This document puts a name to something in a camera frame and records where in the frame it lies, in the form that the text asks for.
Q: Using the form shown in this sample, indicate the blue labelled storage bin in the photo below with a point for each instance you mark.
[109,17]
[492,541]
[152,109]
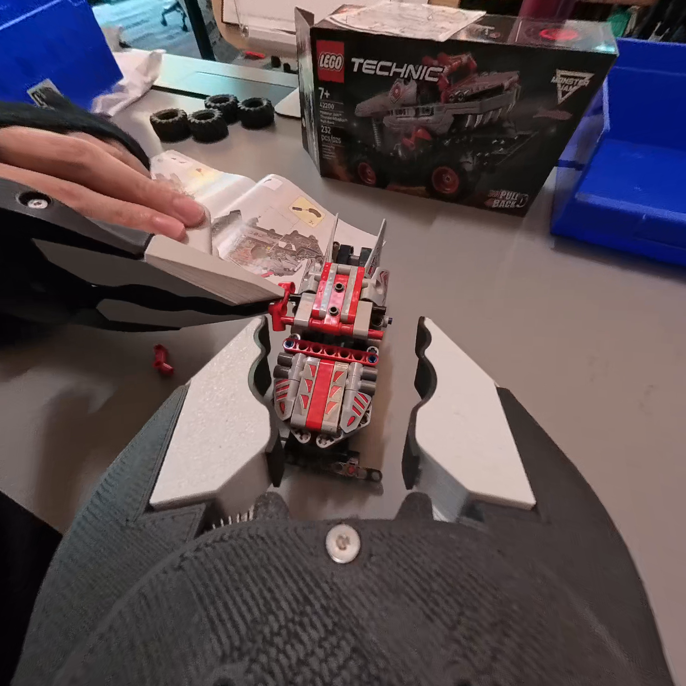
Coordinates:
[53,43]

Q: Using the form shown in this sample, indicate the white crumpled bag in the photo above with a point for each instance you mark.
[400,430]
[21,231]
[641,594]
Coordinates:
[134,69]

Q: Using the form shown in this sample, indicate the dark toy truck box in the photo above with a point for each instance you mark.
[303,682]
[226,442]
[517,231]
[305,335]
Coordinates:
[455,123]

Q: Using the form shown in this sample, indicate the white paper sheet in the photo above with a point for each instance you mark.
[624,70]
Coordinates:
[407,16]

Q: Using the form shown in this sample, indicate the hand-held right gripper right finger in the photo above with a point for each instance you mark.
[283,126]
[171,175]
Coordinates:
[471,429]

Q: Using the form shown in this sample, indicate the person's left hand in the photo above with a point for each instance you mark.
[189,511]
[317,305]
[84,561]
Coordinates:
[96,177]

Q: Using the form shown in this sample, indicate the grey desk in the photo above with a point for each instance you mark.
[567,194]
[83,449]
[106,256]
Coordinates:
[536,348]

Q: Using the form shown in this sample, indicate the red grey toy brick truck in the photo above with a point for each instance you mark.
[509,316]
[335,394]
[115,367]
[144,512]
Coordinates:
[327,370]

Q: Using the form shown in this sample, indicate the black toy tyre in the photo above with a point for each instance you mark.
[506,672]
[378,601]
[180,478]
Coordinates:
[222,106]
[169,125]
[256,112]
[208,126]

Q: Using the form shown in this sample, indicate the small red brick connector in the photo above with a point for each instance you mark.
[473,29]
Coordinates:
[162,359]

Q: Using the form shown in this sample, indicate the person's left forearm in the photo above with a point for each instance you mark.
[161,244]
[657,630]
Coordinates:
[53,118]

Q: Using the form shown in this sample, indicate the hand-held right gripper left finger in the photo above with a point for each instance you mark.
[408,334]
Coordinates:
[214,418]

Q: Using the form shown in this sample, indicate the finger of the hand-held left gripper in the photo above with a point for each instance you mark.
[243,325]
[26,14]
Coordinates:
[214,273]
[161,317]

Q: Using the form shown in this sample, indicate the toy instruction booklet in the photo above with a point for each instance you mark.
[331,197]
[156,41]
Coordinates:
[257,214]

